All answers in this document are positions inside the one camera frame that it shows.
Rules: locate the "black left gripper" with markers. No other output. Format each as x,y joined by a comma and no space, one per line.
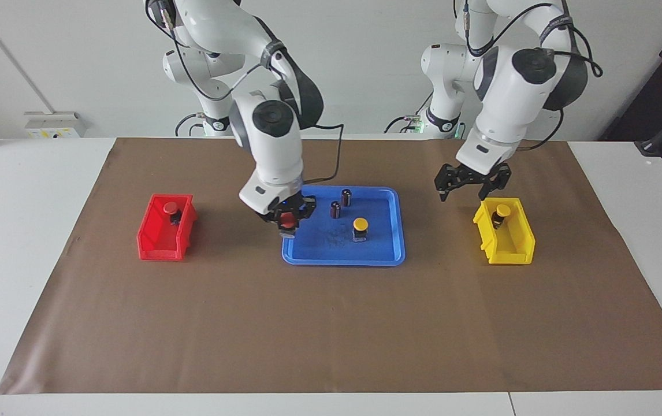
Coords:
475,175

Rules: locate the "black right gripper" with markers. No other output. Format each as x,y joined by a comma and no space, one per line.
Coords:
285,205

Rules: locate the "red push button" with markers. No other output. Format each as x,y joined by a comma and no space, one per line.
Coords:
288,221
170,206

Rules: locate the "yellow push button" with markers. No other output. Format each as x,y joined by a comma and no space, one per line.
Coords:
503,208
360,224

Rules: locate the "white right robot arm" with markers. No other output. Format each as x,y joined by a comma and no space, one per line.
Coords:
273,150

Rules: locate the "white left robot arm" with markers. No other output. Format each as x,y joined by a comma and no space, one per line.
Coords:
510,86

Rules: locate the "black cylindrical capacitor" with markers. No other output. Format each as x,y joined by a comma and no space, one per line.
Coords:
335,210
346,198

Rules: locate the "yellow plastic bin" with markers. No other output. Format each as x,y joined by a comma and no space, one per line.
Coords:
513,242

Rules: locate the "blue plastic tray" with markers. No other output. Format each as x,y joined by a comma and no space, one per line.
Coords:
365,254

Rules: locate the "brown paper mat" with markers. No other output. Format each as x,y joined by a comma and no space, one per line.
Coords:
331,323

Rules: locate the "red plastic bin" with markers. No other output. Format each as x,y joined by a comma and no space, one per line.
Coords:
157,237

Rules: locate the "white wall box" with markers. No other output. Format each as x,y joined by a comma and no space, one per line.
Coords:
54,124

